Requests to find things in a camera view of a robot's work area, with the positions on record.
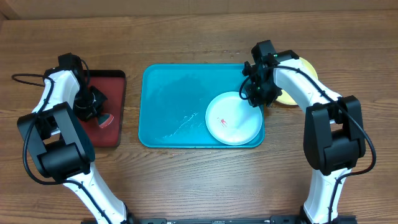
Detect yellow-green plate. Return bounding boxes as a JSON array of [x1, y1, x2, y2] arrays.
[[276, 57, 318, 106]]

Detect light blue plate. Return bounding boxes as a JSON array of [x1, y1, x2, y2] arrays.
[[205, 91, 264, 146]]

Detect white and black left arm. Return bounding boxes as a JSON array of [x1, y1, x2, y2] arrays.
[[17, 53, 138, 223]]

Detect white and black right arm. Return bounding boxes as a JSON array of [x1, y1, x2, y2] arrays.
[[239, 40, 376, 223]]

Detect dark red water tray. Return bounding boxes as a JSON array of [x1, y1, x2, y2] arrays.
[[73, 70, 126, 147]]

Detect teal plastic serving tray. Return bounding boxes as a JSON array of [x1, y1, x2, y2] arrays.
[[137, 63, 266, 149]]

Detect brown cardboard back panel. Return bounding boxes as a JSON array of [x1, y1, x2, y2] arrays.
[[1, 0, 397, 20]]

